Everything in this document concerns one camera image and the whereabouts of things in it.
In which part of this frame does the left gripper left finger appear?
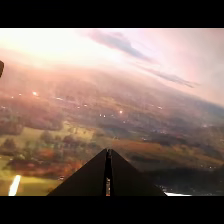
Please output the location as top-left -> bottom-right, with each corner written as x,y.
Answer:
47,148 -> 108,197

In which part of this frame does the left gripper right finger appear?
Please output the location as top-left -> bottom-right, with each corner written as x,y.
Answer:
109,148 -> 167,197

